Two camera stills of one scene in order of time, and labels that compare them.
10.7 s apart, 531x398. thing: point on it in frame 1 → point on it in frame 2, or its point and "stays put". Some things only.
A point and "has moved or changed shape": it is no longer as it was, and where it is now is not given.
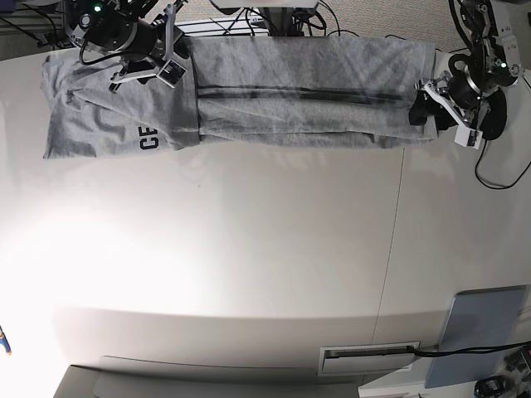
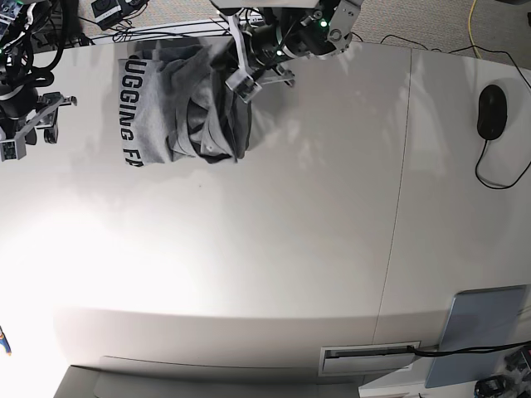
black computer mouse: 494,121 stays put
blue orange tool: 4,341 stays put
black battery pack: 491,386 stays put
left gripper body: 140,67 → 46,118
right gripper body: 470,118 → 260,50
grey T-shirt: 241,89 has moved or changed shape
